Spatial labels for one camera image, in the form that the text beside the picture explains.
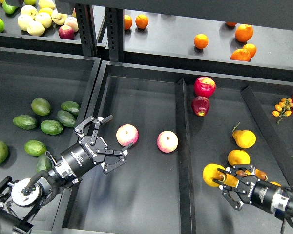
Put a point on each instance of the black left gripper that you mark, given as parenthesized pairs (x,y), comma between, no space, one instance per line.
(92,148)

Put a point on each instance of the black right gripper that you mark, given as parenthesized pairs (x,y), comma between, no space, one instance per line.
(240,185)

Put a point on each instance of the yellow pear brown stem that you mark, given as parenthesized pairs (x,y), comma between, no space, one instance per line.
(211,172)

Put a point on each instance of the dark green avocado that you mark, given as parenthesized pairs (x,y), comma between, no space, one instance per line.
(43,163)

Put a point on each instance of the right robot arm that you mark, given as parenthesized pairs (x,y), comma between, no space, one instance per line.
(284,207)

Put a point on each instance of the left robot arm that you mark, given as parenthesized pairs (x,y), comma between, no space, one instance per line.
(20,200)

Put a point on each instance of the yellow pear middle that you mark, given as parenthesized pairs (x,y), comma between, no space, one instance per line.
(261,175)

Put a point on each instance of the green avocado middle right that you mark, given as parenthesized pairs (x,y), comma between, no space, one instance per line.
(66,118)

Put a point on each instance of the green avocado upper right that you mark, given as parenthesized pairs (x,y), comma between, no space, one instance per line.
(71,107)

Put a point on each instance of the yellow pear top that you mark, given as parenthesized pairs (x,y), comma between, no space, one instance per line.
(243,138)

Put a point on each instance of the green avocado center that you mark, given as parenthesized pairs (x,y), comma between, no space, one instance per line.
(51,127)

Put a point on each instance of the green avocado lower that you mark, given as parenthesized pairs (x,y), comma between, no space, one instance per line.
(35,148)

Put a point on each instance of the green avocado top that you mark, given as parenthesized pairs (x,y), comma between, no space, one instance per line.
(41,107)

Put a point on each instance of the green avocado left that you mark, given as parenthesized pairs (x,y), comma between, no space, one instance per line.
(26,122)

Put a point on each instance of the pale yellow pear right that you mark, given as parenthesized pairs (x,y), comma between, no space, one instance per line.
(58,18)

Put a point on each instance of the pale yellow pear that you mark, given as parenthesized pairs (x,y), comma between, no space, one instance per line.
(23,21)
(44,18)
(35,28)
(58,18)

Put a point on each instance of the pale yellow pear front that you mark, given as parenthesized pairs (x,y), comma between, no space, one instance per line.
(35,28)

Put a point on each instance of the pale yellow pear center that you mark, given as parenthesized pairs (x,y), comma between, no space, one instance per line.
(44,18)

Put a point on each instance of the pale yellow pear left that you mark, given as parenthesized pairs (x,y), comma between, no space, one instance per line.
(23,21)

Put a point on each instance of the pink apple left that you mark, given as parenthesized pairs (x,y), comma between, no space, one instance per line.
(127,134)

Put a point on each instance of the pink apple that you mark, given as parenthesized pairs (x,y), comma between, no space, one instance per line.
(167,141)
(127,134)

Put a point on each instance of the black tray divider center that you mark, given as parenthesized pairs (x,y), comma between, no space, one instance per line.
(186,190)

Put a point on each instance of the pink apple right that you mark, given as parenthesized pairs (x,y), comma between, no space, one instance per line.
(167,141)

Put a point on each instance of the dark red apple lower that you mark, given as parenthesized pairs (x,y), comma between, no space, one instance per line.
(200,105)

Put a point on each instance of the orange cherry tomato bunch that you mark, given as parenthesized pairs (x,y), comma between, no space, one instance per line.
(283,109)

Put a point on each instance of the red apple upper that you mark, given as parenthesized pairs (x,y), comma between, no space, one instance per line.
(204,86)

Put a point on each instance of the red apple on shelf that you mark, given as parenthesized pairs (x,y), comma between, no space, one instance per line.
(66,32)

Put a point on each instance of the orange on shelf left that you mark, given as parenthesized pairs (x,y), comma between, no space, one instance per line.
(127,22)

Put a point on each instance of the pink peach on shelf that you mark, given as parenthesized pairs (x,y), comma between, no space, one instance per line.
(73,23)

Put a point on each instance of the orange front right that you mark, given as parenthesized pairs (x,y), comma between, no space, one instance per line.
(241,55)

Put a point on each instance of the orange behind right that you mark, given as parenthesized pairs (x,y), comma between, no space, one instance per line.
(252,49)

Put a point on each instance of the orange on shelf center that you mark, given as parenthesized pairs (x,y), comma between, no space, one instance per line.
(201,41)

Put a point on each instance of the black shelf post right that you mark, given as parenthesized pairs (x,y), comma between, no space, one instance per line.
(114,20)

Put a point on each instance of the black shelf post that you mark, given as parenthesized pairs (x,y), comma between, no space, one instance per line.
(114,20)
(84,14)

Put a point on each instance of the black shelf post left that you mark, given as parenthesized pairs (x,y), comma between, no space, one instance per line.
(84,14)

